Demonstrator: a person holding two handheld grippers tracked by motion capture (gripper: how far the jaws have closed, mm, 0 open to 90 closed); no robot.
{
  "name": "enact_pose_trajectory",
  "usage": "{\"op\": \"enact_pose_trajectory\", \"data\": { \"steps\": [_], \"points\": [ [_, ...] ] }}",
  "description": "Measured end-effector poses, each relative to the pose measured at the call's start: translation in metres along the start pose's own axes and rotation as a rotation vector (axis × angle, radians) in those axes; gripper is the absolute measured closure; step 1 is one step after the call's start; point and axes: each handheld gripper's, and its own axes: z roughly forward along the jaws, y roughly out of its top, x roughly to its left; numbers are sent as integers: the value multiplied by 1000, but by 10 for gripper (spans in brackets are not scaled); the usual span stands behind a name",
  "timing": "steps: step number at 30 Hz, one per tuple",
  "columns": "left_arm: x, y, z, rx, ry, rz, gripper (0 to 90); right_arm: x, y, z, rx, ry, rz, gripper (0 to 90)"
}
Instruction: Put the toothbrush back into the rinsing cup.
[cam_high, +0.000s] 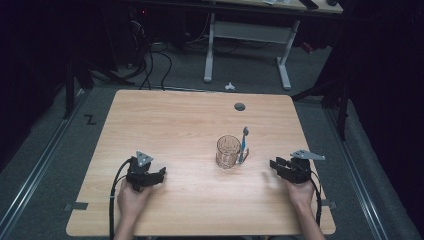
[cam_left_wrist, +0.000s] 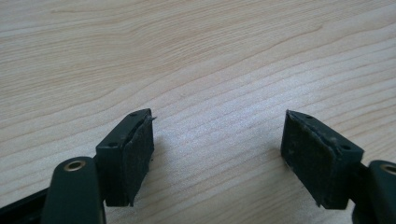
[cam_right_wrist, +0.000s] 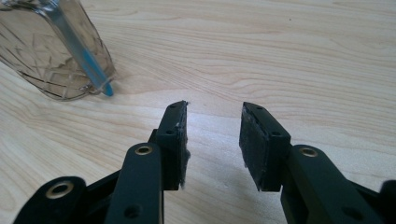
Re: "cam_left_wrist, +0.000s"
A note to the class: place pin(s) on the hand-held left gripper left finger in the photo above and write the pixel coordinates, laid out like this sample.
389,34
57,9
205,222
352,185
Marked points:
124,155

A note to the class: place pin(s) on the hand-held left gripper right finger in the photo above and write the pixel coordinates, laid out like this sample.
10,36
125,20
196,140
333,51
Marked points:
317,155

